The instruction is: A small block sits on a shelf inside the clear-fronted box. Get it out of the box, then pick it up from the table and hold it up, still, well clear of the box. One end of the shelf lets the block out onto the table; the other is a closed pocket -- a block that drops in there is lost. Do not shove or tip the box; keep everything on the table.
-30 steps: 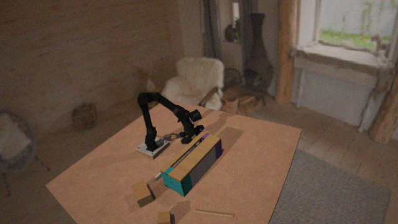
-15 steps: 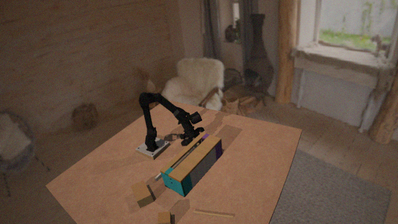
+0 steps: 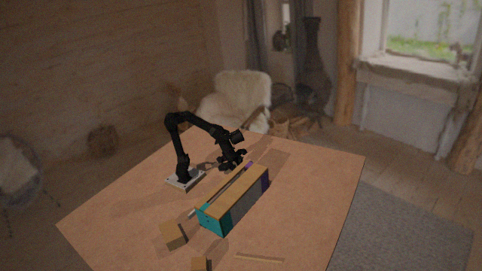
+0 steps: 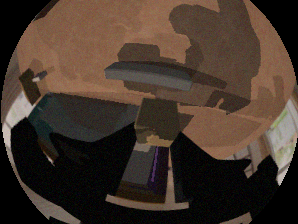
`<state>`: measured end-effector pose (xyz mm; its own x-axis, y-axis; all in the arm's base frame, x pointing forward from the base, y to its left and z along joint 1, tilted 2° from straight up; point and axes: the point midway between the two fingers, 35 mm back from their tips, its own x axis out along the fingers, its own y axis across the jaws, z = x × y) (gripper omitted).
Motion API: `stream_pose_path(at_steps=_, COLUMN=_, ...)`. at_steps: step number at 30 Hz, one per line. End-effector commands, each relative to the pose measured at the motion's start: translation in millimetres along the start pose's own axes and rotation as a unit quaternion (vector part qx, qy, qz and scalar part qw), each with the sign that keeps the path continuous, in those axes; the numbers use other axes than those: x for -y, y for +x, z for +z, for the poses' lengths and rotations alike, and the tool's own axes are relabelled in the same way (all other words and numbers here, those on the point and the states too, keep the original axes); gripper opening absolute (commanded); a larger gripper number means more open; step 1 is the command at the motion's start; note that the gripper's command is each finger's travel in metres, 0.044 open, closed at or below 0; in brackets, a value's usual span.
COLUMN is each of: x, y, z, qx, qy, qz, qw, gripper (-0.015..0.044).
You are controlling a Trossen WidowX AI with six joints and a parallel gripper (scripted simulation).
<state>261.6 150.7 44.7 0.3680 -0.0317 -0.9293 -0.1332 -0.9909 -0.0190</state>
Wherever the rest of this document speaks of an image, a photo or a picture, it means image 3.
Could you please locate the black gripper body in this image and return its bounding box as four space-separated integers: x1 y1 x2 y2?
218 146 247 172

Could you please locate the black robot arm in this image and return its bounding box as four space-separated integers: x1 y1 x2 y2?
164 111 245 184

